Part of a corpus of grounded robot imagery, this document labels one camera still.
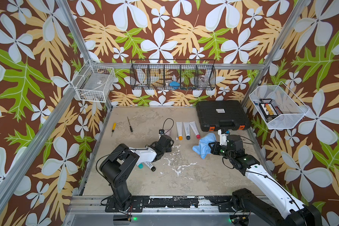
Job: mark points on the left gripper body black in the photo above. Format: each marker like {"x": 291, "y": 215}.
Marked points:
{"x": 169, "y": 149}

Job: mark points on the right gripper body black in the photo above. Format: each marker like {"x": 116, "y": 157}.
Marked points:
{"x": 222, "y": 150}

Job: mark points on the orange cap toothpaste tube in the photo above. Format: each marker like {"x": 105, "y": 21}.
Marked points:
{"x": 179, "y": 126}

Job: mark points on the dark cap toothpaste tube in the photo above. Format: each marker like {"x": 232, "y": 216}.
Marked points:
{"x": 187, "y": 130}

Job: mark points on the blue microfiber cloth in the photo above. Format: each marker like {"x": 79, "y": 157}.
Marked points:
{"x": 203, "y": 147}

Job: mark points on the pink cap toothpaste tube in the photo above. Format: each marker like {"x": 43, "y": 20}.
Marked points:
{"x": 195, "y": 129}

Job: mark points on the clear pink tube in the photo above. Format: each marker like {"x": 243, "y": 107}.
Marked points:
{"x": 168, "y": 132}

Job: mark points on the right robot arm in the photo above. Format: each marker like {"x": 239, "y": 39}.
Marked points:
{"x": 285, "y": 209}

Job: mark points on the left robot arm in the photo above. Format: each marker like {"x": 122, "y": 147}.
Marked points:
{"x": 118, "y": 165}

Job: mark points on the black cap toothpaste tube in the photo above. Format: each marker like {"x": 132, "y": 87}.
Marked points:
{"x": 150, "y": 166}

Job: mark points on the green cap toothpaste tube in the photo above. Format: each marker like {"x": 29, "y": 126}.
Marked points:
{"x": 140, "y": 165}

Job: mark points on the black plastic tool case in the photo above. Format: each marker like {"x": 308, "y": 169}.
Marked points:
{"x": 217, "y": 115}

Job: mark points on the black box in basket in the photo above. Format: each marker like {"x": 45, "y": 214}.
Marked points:
{"x": 269, "y": 109}

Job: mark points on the blue item in basket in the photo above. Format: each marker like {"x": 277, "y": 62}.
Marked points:
{"x": 174, "y": 84}

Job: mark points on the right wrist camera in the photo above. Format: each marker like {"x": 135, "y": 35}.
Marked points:
{"x": 223, "y": 134}

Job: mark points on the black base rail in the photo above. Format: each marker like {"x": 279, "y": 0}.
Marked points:
{"x": 138, "y": 203}

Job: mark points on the yellow handle screwdriver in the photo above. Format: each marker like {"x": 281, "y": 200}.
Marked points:
{"x": 113, "y": 129}

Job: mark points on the white wire basket right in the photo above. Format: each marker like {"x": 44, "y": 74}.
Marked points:
{"x": 279, "y": 106}

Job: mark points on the white wire basket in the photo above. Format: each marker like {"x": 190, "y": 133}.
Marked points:
{"x": 279, "y": 106}
{"x": 93, "y": 82}

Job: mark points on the black wire basket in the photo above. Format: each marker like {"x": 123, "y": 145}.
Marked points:
{"x": 191, "y": 74}

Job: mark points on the white wire basket left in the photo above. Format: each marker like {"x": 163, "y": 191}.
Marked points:
{"x": 93, "y": 82}

